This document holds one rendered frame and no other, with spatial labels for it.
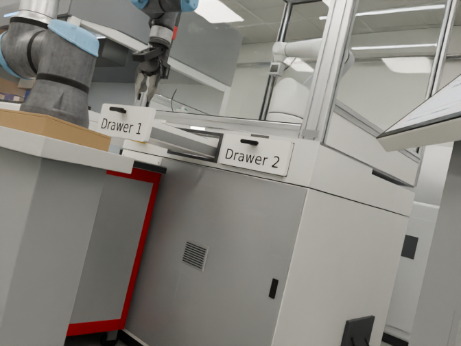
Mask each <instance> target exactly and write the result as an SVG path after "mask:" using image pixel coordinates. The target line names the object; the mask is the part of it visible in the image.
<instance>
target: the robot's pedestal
mask: <svg viewBox="0 0 461 346"><path fill-rule="evenodd" d="M133 163H134V158H131V157H126V156H123V155H120V154H115V153H111V152H106V151H103V150H98V149H94V148H90V147H86V146H81V145H78V144H75V143H70V142H67V141H62V140H59V139H54V138H51V137H46V136H42V135H37V134H34V133H30V132H25V131H21V130H16V129H13V128H7V127H4V126H0V346H64V342H65V338H66V335H67V330H68V326H69V321H70V318H71V313H72V310H73V305H74V302H75V297H76V293H77V290H78V285H79V282H80V277H81V274H82V269H83V265H84V260H85V257H86V252H87V248H88V244H89V240H90V237H91V232H92V229H93V224H94V221H95V216H96V213H97V208H98V204H99V199H100V196H101V192H102V188H103V184H104V179H105V176H106V170H112V171H116V172H123V173H126V174H131V172H132V166H133Z"/></svg>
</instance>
